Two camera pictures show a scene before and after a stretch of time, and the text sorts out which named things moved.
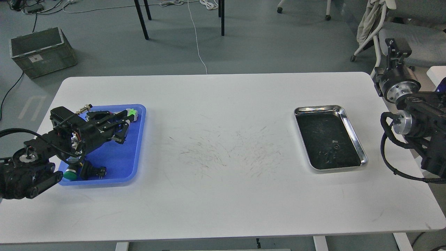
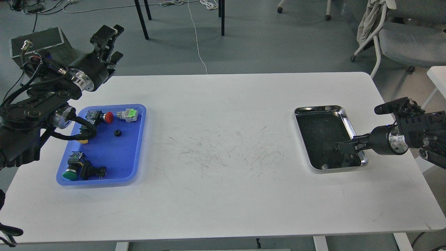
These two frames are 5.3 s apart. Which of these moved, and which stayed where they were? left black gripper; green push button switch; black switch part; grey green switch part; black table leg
Moved: left black gripper
Stayed: green push button switch; grey green switch part; black switch part; black table leg
